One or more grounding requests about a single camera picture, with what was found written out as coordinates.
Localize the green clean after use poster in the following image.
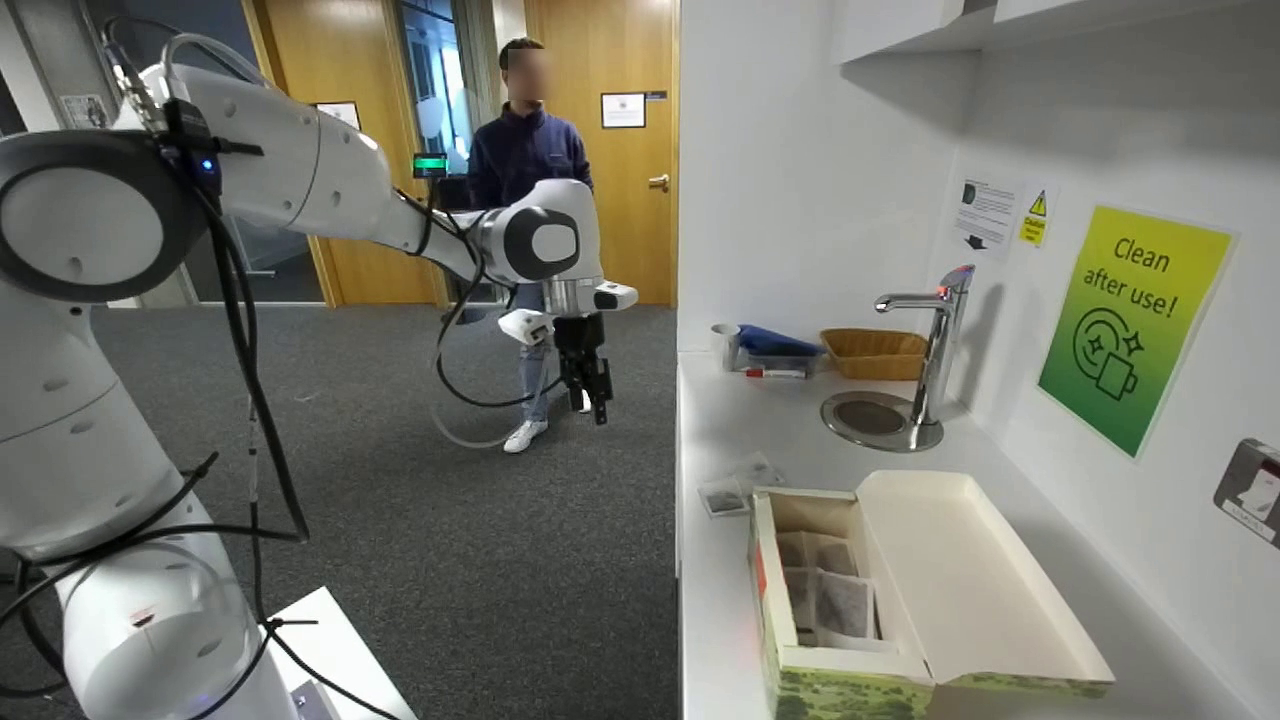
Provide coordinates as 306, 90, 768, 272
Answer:
1034, 203, 1236, 459

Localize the metal wall socket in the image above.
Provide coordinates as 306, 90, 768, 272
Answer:
1213, 435, 1280, 553

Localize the white notice label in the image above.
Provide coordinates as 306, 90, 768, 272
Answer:
950, 174, 1025, 254

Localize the long black arm cable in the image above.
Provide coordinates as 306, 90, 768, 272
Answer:
162, 97, 310, 544

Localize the wooden door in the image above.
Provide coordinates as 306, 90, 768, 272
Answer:
520, 0, 682, 312
250, 0, 452, 312

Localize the yellow warning sticker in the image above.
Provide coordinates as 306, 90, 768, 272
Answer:
1015, 189, 1057, 253

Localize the man in navy hoodie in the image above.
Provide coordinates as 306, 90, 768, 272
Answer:
455, 34, 594, 456

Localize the blue cloth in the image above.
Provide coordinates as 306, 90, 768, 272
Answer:
737, 320, 828, 368

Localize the green cardboard tea box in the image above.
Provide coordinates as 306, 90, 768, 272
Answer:
748, 469, 1121, 720

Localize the tea bag inside box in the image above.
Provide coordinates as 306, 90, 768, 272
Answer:
795, 568, 888, 647
777, 528, 857, 581

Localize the framed door sign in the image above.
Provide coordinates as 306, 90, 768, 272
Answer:
310, 97, 363, 132
594, 89, 652, 132

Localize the round metal sink drain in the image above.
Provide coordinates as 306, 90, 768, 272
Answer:
817, 388, 946, 456

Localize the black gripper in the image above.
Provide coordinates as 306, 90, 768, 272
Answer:
552, 312, 618, 429

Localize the metal stand holder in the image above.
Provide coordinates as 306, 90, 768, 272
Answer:
871, 261, 979, 453

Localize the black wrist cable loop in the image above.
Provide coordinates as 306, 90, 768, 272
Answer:
427, 195, 593, 416

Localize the white robot mounting table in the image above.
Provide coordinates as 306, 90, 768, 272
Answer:
262, 584, 420, 720

